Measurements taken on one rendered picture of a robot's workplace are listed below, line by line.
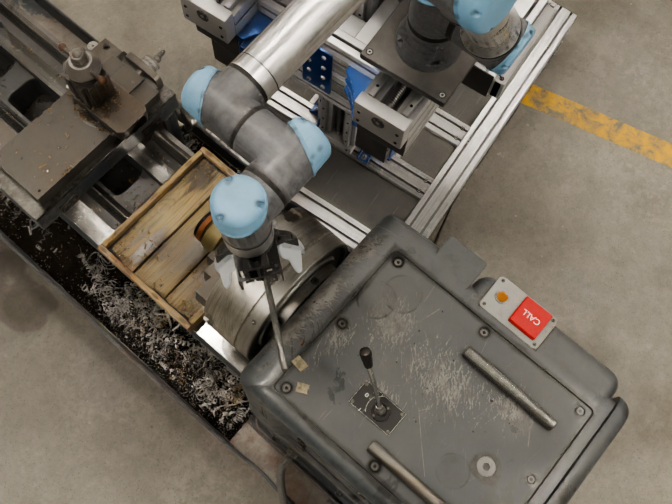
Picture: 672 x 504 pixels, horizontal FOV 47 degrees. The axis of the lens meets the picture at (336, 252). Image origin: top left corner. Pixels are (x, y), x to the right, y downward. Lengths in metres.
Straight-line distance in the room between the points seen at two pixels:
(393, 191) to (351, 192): 0.15
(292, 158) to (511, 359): 0.62
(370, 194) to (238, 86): 1.60
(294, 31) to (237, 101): 0.13
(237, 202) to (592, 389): 0.78
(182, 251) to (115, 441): 1.01
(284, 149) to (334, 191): 1.61
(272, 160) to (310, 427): 0.54
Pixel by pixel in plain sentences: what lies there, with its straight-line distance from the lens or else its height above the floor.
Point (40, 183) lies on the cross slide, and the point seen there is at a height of 0.97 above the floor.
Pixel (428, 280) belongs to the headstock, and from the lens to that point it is 1.46.
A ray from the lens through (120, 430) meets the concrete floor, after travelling 2.72.
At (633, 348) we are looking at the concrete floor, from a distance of 2.94.
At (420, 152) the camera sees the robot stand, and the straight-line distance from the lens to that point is 2.75.
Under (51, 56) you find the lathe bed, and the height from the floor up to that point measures 0.84.
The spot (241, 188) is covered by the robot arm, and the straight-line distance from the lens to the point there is 1.01.
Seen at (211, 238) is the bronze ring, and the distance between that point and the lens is 1.63.
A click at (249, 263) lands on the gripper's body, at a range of 1.14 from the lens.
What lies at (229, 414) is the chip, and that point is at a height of 0.57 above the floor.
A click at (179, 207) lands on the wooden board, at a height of 0.88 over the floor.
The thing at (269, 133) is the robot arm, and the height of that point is 1.70.
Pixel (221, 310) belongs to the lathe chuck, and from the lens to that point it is 1.53.
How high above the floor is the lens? 2.63
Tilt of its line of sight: 71 degrees down
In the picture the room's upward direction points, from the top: 7 degrees clockwise
